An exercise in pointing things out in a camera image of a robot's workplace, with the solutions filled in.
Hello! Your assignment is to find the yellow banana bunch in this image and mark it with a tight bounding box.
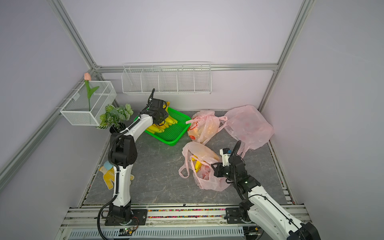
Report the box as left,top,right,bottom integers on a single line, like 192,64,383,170
147,125,166,134
163,102,178,126
191,155,208,174

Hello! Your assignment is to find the printed pink plastic bag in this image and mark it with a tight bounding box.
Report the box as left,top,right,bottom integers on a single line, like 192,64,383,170
179,142,230,192
186,110,228,145

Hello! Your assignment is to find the plain pink plastic bag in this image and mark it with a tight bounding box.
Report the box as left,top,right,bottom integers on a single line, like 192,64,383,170
224,105,275,157

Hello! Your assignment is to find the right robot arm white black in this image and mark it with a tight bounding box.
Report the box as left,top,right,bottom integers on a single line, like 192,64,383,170
212,149,320,240

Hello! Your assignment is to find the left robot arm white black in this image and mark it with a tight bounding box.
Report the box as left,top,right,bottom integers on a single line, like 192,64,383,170
106,97,169,225

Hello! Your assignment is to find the yellow banana bunch in basket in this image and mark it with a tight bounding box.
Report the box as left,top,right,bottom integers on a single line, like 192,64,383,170
147,125,166,134

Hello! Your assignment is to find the green plastic basket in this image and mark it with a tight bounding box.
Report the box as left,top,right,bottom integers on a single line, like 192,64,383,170
145,108,191,146

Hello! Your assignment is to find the green potted plant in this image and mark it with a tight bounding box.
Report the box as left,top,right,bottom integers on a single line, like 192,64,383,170
96,104,134,130

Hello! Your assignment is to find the pink artificial tulip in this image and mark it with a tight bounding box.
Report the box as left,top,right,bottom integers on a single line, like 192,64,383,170
84,73,99,112

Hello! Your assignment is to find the yellow white work glove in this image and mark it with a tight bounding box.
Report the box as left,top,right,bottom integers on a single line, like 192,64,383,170
98,164,135,190

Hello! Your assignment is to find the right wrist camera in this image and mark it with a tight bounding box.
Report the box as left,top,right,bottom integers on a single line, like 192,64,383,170
220,148,232,166

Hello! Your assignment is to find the white wire shelf back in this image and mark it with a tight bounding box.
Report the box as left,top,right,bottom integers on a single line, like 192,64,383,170
122,62,212,94

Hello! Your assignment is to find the white wire basket left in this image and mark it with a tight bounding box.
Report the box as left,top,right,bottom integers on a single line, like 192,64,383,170
60,81,117,127

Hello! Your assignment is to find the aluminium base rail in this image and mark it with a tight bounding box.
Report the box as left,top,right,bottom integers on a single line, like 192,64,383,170
55,204,268,240

